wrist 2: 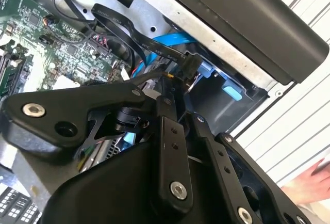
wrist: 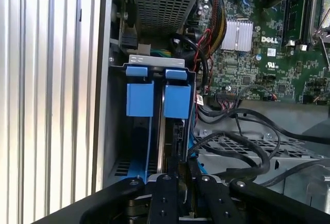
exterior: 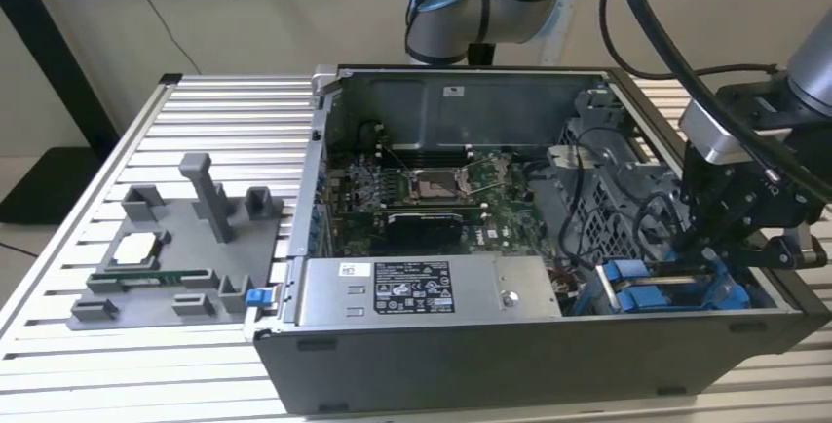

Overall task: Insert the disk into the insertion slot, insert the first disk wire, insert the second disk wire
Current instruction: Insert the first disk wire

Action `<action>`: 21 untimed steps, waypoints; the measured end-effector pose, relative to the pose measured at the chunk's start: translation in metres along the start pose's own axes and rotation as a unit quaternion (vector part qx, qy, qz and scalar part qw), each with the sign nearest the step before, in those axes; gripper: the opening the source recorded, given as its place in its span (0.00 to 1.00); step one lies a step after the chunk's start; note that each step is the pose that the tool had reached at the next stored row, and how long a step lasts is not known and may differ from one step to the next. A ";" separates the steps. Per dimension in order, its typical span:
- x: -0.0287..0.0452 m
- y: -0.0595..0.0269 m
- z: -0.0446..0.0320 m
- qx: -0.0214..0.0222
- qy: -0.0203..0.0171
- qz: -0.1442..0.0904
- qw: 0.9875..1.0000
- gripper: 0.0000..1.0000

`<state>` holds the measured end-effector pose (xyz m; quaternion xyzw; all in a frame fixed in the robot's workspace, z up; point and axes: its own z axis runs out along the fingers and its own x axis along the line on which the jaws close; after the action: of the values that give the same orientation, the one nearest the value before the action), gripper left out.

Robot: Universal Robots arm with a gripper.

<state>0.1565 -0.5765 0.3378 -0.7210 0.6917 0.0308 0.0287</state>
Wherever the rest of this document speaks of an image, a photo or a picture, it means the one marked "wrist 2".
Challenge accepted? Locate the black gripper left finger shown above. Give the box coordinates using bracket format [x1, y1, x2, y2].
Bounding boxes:
[0, 75, 194, 211]

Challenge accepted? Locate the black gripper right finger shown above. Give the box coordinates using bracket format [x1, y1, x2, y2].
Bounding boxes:
[177, 87, 313, 224]

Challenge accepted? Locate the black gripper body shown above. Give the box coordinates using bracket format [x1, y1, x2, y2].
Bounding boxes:
[41, 136, 234, 224]

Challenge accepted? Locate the black sleeved power wire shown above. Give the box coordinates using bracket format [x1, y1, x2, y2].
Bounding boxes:
[128, 69, 186, 87]

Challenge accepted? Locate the person's hand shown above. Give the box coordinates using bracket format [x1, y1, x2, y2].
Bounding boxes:
[280, 148, 330, 206]

